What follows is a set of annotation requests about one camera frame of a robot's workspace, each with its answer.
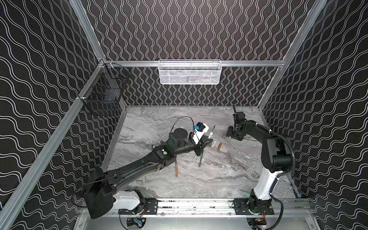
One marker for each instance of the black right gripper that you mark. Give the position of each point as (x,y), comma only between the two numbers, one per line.
(238,117)

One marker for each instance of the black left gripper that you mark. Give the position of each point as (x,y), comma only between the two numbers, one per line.
(200,144)

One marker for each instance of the light green pen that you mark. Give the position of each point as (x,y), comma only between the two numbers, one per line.
(212,131)

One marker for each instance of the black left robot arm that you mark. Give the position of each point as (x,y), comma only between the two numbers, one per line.
(101,186)

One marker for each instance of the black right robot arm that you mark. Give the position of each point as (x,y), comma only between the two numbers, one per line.
(277,158)

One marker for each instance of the green uncapped pen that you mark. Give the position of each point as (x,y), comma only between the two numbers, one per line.
(201,159)

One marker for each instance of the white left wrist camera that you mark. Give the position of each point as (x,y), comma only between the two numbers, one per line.
(199,130)

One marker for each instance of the white wire mesh basket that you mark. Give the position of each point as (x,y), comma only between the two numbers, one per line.
(189,72)

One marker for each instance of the black wire mesh basket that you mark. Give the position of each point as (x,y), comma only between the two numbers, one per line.
(104,97)

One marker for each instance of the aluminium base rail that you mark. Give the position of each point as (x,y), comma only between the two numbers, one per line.
(203,207)

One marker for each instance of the aluminium frame corner post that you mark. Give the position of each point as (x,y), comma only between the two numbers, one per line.
(85,23)

